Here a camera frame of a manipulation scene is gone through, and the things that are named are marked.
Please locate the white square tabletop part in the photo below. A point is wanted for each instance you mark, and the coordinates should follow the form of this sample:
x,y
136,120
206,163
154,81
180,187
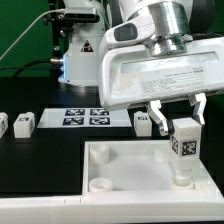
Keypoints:
x,y
141,172

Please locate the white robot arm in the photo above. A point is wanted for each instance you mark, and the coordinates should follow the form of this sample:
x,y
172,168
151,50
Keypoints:
x,y
172,24

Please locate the white L-shaped obstacle fence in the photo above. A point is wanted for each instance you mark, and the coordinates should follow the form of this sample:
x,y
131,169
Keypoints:
x,y
74,210

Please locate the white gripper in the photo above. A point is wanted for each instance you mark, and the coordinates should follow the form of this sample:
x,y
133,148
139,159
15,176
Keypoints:
x,y
131,77

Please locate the white marker sheet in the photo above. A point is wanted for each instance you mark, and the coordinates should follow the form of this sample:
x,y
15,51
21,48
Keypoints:
x,y
83,117

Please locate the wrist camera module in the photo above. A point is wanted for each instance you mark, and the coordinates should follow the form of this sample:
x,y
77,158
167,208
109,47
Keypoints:
x,y
125,35

